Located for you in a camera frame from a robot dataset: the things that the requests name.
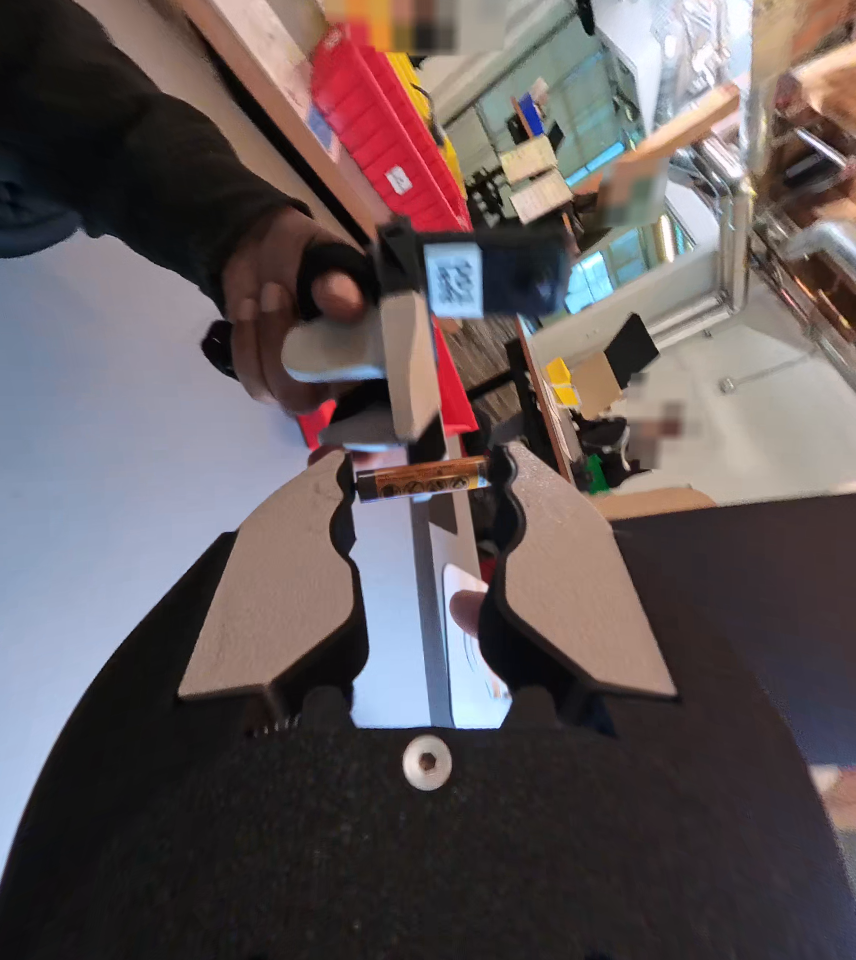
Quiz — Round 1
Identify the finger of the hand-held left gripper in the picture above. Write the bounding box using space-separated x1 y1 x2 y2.
407 408 450 466
381 291 446 445

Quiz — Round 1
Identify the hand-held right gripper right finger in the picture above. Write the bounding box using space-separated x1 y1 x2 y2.
479 442 678 732

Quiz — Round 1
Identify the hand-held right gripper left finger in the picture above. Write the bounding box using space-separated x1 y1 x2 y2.
176 450 369 721

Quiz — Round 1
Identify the black orange battery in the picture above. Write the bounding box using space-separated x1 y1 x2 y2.
353 456 491 504

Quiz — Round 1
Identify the red storage bin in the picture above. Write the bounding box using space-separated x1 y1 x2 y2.
311 22 474 234
296 315 480 451

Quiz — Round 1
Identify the person's left forearm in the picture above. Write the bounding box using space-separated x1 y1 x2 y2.
0 0 317 316

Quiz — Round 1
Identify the yellow object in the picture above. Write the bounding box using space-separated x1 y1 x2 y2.
544 358 581 406

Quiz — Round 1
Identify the person's left hand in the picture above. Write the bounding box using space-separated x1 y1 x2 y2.
221 208 399 468

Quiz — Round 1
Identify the paper sheet board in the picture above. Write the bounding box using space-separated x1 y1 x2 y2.
499 135 559 185
509 168 576 225

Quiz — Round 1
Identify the black board book stand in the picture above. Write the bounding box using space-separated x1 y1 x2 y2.
443 480 856 834
570 313 662 421

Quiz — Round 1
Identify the blue storage bin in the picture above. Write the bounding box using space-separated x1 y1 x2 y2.
514 93 551 141

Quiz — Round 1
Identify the yellow storage bin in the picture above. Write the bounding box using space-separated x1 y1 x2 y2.
386 52 464 190

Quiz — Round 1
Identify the grey side table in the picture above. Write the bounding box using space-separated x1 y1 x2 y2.
173 0 399 249

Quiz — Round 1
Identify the black textured armrest pad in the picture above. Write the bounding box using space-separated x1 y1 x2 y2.
0 142 86 260

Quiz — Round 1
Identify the silver ventilation duct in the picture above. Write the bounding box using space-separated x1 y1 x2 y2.
713 135 856 316

